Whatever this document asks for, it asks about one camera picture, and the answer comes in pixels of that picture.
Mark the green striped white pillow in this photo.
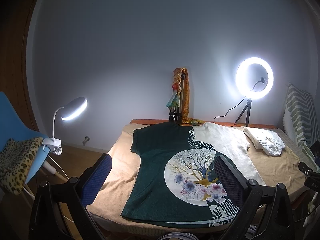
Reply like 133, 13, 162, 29
283, 84, 319, 170

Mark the blue plastic chair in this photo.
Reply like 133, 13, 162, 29
1, 92, 47, 193

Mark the orange patterned bed sheet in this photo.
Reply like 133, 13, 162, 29
130, 119, 276, 129

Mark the folded white garment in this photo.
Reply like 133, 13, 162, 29
244, 127, 285, 157

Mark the white clip desk lamp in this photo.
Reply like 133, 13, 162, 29
42, 96, 88, 155

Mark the checked beige bed cover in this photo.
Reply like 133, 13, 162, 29
271, 128, 308, 165

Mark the black mini tripod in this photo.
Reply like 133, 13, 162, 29
235, 99, 252, 127

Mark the orange patterned scarf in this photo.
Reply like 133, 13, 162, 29
166, 67, 205, 126

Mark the green white tree print shirt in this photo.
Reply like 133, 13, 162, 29
121, 122, 264, 229

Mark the white ring light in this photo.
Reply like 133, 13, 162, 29
235, 57, 274, 100

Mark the beige towel blanket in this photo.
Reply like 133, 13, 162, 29
88, 124, 306, 237

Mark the black ring light cable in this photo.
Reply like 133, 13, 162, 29
213, 97, 247, 124

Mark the leopard print cloth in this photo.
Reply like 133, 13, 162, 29
1, 137, 43, 196

